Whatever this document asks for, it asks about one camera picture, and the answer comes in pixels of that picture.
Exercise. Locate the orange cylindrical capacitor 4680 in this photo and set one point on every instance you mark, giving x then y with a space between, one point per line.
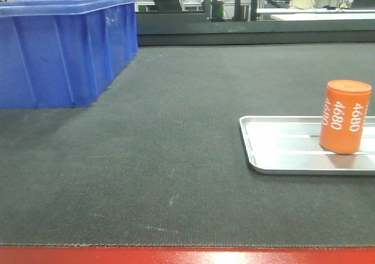
343 116

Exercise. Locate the black conveyor belt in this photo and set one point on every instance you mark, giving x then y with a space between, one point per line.
159 160

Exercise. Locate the blue plastic crate on conveyor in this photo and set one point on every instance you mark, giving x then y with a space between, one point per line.
63 53

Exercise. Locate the red conveyor edge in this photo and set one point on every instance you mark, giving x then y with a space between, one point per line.
146 254

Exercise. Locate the silver metal tray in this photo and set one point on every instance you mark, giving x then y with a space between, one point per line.
290 145

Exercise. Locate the white background table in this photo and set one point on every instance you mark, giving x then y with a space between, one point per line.
317 14

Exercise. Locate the black conveyor rear rail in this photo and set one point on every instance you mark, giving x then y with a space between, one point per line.
195 29

